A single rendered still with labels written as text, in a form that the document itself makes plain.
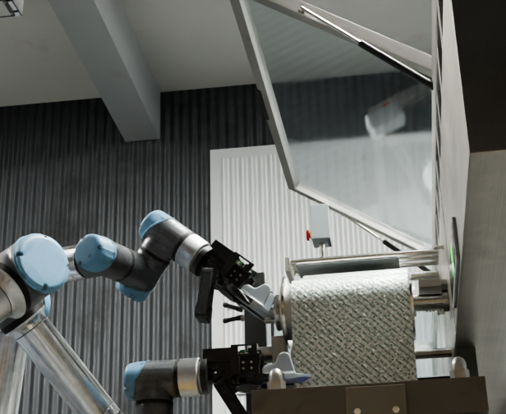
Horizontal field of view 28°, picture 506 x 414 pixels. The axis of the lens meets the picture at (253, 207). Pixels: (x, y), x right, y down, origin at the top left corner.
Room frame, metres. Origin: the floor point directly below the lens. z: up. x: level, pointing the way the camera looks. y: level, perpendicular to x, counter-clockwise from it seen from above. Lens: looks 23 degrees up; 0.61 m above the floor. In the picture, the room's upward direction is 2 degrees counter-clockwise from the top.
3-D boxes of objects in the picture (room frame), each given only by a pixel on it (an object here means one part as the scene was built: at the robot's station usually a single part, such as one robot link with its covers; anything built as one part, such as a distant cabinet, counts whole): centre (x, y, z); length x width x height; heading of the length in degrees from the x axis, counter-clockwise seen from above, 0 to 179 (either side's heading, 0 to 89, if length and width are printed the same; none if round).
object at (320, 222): (2.56, -0.17, 1.66); 0.07 x 0.07 x 0.10; 82
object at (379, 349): (1.94, -0.19, 1.11); 0.23 x 0.01 x 0.18; 82
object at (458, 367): (1.75, -0.35, 1.05); 0.04 x 0.04 x 0.04
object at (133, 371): (2.00, 0.21, 1.11); 0.11 x 0.08 x 0.09; 82
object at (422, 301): (1.98, -0.35, 1.25); 0.07 x 0.04 x 0.04; 82
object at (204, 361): (1.98, 0.05, 1.12); 0.12 x 0.08 x 0.09; 82
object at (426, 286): (1.98, -0.36, 1.28); 0.06 x 0.05 x 0.02; 82
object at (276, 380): (1.80, -0.03, 1.05); 0.04 x 0.04 x 0.04
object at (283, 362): (1.95, -0.05, 1.11); 0.09 x 0.03 x 0.06; 80
